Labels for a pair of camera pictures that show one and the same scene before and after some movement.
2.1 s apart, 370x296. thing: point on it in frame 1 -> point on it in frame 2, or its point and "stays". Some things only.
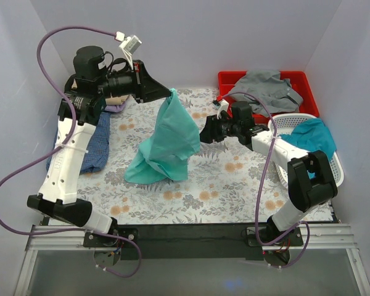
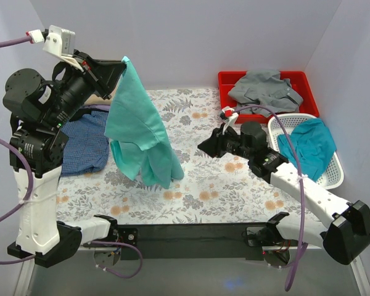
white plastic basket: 285,124 stays
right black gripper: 216,129 -> 219,141
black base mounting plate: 190,241 stays
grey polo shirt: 276,92 stays
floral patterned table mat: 223,177 stays
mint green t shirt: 174,139 -> 138,138
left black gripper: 139,81 -> 92,75
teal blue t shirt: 311,134 stays
